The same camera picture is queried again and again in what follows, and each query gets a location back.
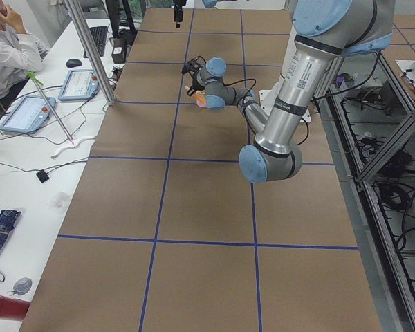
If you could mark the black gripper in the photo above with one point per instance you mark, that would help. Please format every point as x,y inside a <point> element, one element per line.
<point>178,13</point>
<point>195,83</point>

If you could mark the orange highlighter pen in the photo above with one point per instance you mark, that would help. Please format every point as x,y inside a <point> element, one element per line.
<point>200,98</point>

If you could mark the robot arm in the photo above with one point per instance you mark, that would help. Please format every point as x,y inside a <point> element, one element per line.
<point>324,30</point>
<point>206,3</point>

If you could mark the pink mesh pen holder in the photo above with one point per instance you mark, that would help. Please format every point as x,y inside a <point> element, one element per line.
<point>205,100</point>

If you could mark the black cardboard box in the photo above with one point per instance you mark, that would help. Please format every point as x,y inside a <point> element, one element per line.
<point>119,52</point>

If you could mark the black keyboard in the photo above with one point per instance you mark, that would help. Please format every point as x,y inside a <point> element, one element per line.
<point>99,35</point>

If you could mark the far teach pendant tablet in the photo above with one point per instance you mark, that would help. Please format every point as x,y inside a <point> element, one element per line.
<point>78,86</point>

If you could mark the teach pendant tablet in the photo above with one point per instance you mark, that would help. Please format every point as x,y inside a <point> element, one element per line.
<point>78,86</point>
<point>27,116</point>

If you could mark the black computer mouse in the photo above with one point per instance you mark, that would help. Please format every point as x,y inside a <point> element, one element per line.
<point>72,63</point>

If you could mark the near teach pendant tablet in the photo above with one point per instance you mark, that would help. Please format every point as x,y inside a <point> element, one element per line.
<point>27,116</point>

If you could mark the seated person white shirt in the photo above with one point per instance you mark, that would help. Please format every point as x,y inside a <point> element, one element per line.
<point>20,52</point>

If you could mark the small black usb hub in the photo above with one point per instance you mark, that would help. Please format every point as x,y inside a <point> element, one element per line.
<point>42,175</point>

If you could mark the clear plastic bag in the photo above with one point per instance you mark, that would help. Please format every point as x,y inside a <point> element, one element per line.
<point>60,202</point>

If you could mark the folded dark blue umbrella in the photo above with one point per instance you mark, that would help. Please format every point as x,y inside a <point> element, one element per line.
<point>8,218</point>

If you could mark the red cylinder bottle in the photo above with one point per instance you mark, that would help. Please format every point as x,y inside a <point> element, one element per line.
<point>13,309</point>

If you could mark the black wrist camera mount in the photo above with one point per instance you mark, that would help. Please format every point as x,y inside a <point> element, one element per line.
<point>192,67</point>

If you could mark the aluminium frame post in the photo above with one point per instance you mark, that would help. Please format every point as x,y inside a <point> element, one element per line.
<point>84,34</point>

